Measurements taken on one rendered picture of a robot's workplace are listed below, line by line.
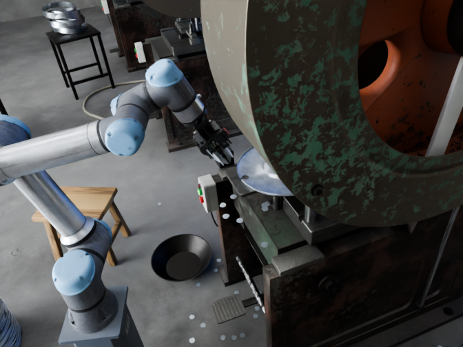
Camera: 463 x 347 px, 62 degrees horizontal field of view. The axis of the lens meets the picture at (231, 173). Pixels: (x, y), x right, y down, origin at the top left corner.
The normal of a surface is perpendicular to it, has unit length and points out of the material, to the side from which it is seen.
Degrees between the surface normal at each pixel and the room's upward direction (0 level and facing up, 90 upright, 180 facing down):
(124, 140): 90
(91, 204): 0
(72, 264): 8
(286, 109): 90
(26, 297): 0
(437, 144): 90
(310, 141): 90
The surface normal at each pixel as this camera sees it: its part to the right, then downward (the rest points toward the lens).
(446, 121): 0.35, 0.54
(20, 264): -0.08, -0.80
